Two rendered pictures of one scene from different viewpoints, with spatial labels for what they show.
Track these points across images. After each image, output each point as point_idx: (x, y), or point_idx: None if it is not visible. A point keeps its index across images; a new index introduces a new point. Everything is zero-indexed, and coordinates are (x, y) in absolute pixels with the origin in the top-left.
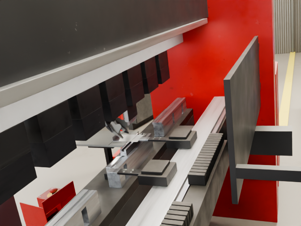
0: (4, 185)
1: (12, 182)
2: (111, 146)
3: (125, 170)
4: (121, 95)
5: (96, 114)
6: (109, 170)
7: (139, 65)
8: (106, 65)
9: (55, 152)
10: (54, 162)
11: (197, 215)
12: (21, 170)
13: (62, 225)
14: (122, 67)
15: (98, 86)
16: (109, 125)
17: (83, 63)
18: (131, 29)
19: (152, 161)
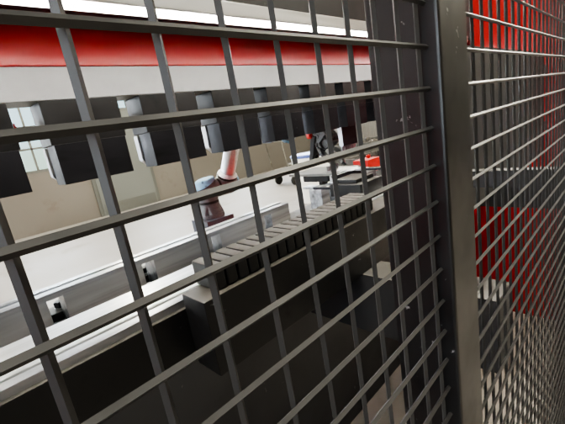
0: (166, 147)
1: (175, 148)
2: (323, 175)
3: (322, 185)
4: (331, 108)
5: (293, 117)
6: (307, 186)
7: (361, 82)
8: (311, 67)
9: (233, 138)
10: (229, 147)
11: (377, 210)
12: (187, 140)
13: (238, 221)
14: (335, 77)
15: (297, 87)
16: (323, 152)
17: (238, 4)
18: (327, 3)
19: (352, 174)
